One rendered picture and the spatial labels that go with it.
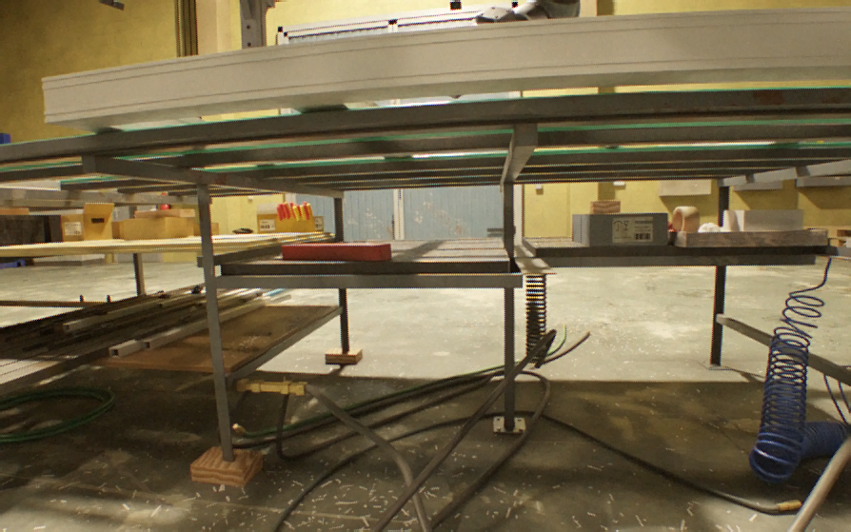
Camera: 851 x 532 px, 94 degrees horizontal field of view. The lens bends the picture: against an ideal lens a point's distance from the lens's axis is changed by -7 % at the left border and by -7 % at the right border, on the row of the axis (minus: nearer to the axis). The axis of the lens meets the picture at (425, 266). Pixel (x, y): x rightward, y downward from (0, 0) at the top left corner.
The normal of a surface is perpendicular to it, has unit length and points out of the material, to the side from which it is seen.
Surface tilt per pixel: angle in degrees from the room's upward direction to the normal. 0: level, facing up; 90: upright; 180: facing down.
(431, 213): 90
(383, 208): 90
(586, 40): 90
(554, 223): 90
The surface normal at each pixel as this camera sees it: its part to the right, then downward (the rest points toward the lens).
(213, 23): -0.15, 0.11
